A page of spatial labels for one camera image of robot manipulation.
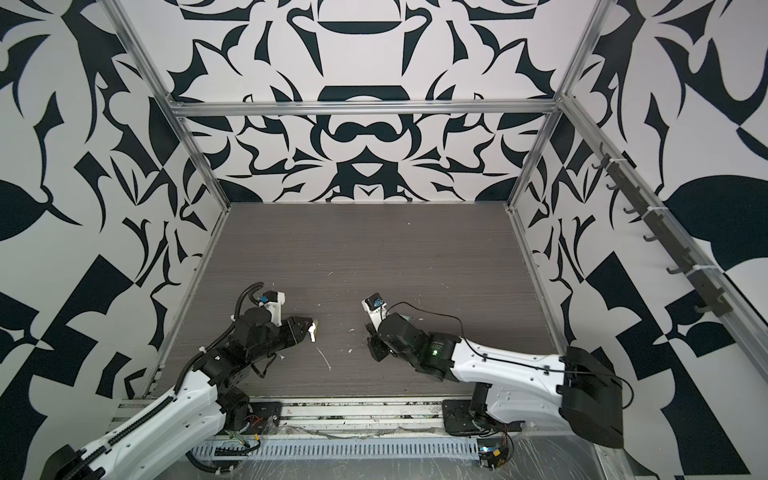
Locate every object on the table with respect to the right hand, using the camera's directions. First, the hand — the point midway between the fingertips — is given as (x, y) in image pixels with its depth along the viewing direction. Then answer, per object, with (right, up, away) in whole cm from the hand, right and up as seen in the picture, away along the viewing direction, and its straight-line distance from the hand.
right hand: (367, 328), depth 77 cm
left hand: (-15, +2, +4) cm, 16 cm away
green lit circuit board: (+29, -27, -5) cm, 41 cm away
